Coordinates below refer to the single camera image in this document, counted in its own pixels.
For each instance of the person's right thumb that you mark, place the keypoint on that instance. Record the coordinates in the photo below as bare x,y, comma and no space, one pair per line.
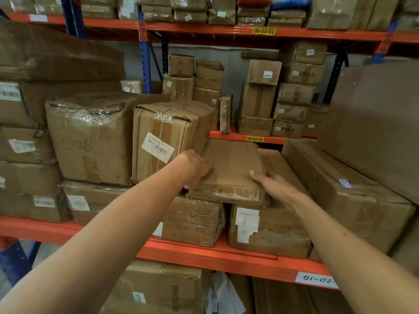
259,178

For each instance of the yellow shelf label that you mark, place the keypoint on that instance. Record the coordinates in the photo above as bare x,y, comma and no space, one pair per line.
254,139
263,31

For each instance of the plastic-wrapped cardboard parcel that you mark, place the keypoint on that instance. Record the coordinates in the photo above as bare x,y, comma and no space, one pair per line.
229,170

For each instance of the person's left forearm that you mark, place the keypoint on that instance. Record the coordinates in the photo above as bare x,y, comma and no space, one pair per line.
98,238

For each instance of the taped box with barcode label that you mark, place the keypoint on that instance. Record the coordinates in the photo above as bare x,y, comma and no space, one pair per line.
170,137

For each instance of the orange shelf beam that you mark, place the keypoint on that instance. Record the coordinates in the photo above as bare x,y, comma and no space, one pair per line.
235,137
209,253
209,30

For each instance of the row of wrapped brown parcels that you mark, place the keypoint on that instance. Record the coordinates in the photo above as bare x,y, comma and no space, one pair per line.
196,9

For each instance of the small shiny taped carton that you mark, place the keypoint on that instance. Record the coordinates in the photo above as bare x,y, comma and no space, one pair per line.
131,86

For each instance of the flat cardboard box, white label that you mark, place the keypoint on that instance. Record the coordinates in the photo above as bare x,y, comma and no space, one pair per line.
88,199

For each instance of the blue rack upright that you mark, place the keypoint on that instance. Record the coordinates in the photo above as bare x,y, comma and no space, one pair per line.
145,58
334,78
72,16
16,261
383,42

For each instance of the cardboard box with barcode sticker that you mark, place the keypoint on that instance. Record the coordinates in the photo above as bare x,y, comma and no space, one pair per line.
36,101

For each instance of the stack of small cardboard boxes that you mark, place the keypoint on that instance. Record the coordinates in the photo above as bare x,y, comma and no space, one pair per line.
262,94

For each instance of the cardboard box with black print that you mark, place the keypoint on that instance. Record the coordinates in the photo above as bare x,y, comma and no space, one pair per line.
157,287

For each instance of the white handwritten shelf label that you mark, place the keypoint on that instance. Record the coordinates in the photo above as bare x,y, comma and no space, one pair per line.
316,279

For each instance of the cardboard box with white sticker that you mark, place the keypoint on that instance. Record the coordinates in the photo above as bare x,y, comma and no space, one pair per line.
23,145

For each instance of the low plastic-wrapped cardboard box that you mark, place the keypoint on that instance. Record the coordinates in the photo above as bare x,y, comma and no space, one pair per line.
193,220

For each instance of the plain taped cardboard box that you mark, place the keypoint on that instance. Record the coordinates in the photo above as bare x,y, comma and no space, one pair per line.
29,178

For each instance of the long cardboard box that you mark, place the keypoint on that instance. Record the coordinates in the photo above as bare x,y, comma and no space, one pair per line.
347,199

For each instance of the white plastic bag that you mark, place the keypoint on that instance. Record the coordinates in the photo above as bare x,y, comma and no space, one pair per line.
224,295

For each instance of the person's left hand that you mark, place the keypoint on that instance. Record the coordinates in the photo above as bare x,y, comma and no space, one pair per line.
194,165

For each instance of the low cardboard box, white sticker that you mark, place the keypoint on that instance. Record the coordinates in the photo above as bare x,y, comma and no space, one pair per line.
32,205

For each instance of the person's right forearm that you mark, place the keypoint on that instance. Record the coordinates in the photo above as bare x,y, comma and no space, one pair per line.
353,258

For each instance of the large plastic-wrapped box, handwritten marking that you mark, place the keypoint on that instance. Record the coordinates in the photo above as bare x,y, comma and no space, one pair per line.
88,143

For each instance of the person's right hand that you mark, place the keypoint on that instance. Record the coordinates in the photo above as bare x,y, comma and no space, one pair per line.
281,191

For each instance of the dark plain cardboard box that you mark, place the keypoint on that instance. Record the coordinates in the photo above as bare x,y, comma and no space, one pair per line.
288,299

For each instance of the very large plain cardboard box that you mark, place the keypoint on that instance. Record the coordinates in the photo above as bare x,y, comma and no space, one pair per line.
376,120

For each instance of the person's left fingers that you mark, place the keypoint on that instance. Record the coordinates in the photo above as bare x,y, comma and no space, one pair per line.
207,169

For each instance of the wide crumpled cardboard box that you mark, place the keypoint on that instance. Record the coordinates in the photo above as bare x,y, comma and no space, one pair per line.
55,52

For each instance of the thin upright cardboard packet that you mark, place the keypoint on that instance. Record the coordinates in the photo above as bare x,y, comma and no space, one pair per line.
226,114

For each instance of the cardboard box with torn labels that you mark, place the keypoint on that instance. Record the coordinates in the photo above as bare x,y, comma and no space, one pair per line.
268,232

